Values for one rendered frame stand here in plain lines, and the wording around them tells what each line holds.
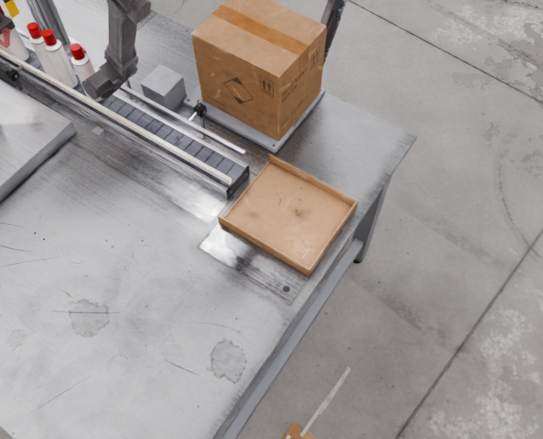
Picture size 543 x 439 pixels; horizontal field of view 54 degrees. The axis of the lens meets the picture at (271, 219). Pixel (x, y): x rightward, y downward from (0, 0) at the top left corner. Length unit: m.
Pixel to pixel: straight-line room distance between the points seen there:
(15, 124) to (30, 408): 0.85
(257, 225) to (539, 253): 1.52
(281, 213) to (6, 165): 0.81
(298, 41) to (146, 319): 0.85
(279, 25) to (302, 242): 0.61
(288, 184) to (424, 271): 1.04
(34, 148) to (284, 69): 0.78
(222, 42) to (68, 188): 0.62
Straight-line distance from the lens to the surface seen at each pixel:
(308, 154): 1.64
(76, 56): 1.68
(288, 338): 2.02
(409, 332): 2.32
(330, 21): 2.25
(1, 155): 1.77
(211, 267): 1.45
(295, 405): 2.18
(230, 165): 1.56
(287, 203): 1.54
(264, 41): 1.54
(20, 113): 1.86
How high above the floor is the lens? 2.14
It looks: 60 degrees down
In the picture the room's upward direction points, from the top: 1 degrees counter-clockwise
